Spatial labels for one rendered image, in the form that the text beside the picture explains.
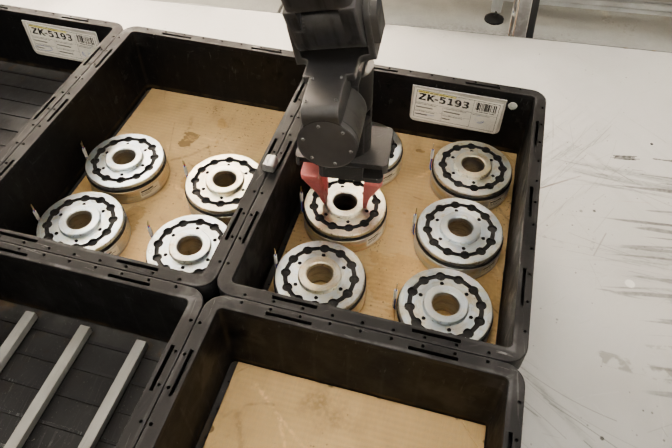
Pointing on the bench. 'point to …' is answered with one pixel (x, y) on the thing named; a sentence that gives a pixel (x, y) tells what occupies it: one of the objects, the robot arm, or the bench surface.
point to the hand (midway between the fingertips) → (345, 197)
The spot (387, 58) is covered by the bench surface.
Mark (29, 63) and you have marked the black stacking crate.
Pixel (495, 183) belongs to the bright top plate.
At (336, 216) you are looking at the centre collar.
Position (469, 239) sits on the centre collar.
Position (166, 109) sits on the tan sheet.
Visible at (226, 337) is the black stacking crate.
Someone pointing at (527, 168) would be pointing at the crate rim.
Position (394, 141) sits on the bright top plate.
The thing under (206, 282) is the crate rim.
